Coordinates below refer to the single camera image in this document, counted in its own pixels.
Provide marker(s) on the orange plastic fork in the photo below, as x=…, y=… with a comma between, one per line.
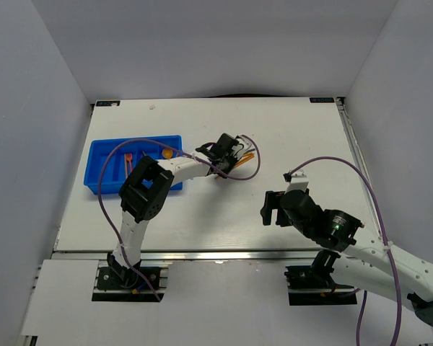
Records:
x=128, y=163

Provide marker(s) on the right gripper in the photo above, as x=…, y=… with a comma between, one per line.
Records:
x=271, y=203

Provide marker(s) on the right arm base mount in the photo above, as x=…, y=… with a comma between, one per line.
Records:
x=312, y=285

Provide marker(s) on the yellow plastic spoon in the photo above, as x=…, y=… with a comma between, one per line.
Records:
x=167, y=153

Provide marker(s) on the yellow chopstick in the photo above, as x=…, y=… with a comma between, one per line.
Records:
x=245, y=158

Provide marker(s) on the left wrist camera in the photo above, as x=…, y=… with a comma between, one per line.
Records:
x=246, y=144

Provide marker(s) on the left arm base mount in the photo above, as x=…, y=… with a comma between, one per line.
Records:
x=108, y=287

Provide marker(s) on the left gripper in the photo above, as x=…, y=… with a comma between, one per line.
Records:
x=234, y=158

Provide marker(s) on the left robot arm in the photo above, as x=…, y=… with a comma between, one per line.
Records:
x=146, y=188

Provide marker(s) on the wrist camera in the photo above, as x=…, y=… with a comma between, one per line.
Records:
x=246, y=144
x=296, y=181

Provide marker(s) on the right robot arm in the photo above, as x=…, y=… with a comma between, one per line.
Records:
x=352, y=256

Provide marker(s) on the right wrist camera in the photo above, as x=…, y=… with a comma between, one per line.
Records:
x=296, y=181

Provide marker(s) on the blue divided bin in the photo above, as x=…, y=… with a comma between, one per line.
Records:
x=114, y=172

